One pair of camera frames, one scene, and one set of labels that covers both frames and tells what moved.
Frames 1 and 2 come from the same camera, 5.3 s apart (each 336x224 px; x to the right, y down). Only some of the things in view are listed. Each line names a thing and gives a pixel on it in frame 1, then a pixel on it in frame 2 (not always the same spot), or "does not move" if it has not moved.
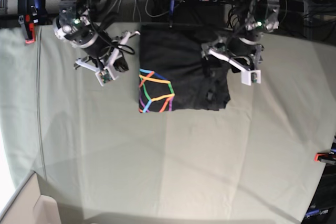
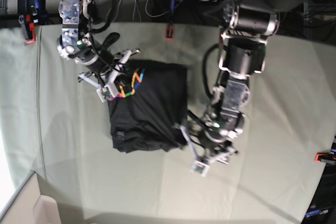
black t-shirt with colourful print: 174,75 → 152,103
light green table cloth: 106,162 does not move
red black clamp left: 31,4 does not move
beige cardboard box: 28,206 does not move
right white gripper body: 250,76 → 201,166
